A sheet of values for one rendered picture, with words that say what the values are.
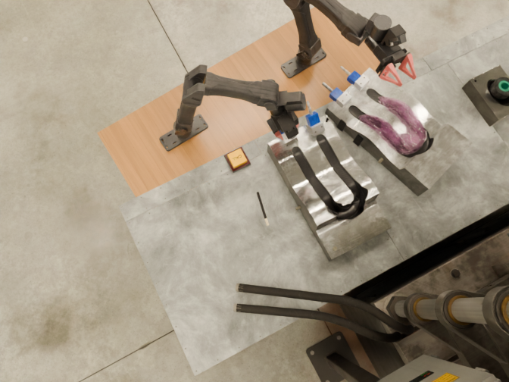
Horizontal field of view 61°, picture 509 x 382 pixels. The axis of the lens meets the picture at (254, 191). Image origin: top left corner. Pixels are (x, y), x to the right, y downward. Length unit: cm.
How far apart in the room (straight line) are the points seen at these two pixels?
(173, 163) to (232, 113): 32
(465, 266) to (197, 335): 104
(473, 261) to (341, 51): 101
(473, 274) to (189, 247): 108
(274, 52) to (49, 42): 174
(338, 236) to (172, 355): 125
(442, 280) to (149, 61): 214
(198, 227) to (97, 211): 109
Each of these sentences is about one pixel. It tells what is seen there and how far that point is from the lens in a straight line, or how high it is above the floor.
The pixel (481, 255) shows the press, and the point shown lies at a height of 79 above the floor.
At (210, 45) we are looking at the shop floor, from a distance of 295.
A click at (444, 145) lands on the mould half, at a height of 91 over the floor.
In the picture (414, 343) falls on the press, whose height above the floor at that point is 79.
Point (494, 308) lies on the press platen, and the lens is 102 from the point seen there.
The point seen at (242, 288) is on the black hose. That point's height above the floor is 83.
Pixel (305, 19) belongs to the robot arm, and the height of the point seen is 108.
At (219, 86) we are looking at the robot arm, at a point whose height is 124.
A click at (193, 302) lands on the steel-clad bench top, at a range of 165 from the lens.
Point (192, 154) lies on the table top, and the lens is 176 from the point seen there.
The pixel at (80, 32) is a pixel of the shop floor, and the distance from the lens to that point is 320.
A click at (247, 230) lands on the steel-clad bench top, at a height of 80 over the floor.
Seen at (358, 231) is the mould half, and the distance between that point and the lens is 164.
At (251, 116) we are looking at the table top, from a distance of 181.
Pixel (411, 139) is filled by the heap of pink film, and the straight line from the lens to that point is 177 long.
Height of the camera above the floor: 244
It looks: 75 degrees down
